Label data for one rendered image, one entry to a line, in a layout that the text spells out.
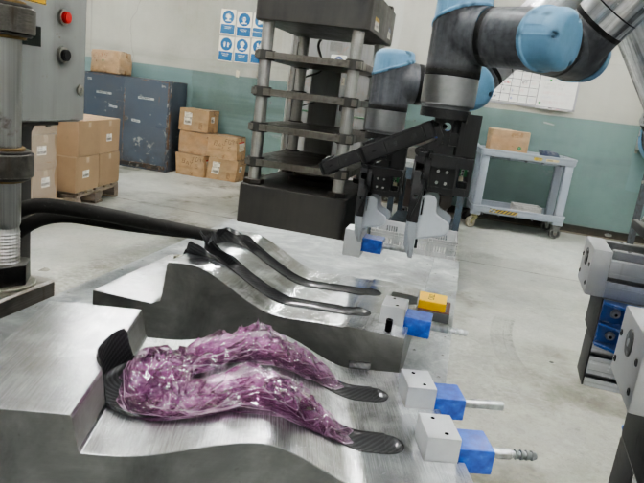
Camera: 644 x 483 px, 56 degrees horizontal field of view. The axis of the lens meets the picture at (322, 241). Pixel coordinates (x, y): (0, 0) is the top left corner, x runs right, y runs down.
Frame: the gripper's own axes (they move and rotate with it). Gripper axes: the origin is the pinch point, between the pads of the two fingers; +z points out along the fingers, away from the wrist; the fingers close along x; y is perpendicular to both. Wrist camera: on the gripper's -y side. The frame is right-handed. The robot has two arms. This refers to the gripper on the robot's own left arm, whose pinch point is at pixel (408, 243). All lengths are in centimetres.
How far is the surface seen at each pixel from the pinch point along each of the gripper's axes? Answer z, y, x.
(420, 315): 10.5, 3.5, -0.3
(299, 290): 12.7, -17.2, 6.0
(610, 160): 13, 161, 648
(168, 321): 17.5, -34.4, -6.8
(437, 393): 14.0, 7.7, -17.5
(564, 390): 101, 70, 195
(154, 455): 13.4, -16.2, -43.8
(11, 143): -4, -72, 4
